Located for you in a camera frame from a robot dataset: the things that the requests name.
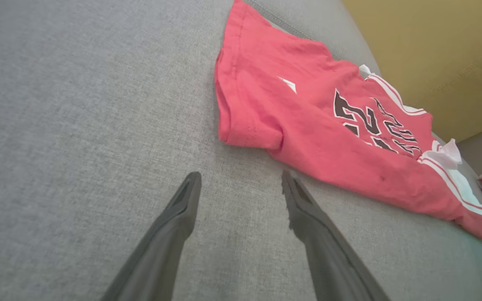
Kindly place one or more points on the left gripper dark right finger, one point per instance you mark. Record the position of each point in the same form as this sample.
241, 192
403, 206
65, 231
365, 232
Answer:
324, 251

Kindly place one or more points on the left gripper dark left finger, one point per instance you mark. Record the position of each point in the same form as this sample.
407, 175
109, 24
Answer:
170, 242

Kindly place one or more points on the red jersey white sleeves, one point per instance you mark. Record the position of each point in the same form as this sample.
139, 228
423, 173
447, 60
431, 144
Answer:
291, 113

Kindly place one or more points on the large grey sofa ottoman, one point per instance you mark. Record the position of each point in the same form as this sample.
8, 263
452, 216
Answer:
78, 104

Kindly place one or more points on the yellow sofa backrest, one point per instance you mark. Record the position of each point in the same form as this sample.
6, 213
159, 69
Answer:
446, 50

